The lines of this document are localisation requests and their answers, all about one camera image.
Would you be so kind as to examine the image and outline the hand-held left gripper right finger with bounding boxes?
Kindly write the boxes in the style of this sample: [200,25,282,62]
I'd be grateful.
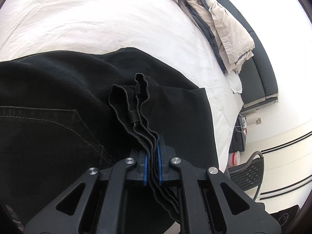
[156,134,281,234]

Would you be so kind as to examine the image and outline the red white container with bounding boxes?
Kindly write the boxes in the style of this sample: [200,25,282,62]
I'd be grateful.
[229,151,240,167]

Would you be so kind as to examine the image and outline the black mesh chair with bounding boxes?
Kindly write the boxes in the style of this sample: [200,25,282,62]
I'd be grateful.
[228,151,265,201]

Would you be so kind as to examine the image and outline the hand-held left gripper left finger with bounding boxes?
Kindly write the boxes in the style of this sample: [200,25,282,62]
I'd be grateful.
[24,149,149,234]

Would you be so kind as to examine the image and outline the dark nightstand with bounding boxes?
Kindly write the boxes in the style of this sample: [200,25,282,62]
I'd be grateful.
[230,113,247,153]

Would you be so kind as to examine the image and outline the black denim pants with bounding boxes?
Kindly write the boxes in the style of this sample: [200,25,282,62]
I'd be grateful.
[0,47,218,234]

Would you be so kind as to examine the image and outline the folded beige grey duvet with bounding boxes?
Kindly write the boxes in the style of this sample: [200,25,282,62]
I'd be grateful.
[180,0,255,75]

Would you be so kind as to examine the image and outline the white charger cable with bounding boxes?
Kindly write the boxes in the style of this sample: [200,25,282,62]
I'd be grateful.
[235,113,247,134]

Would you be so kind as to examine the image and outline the bed with white sheet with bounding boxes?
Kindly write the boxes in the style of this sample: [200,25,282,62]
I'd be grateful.
[0,0,244,168]

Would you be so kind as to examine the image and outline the dark grey headboard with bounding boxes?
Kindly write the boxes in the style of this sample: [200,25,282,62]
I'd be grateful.
[207,0,279,109]

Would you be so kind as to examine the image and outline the white pillow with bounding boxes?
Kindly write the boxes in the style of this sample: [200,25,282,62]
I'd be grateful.
[228,73,243,94]

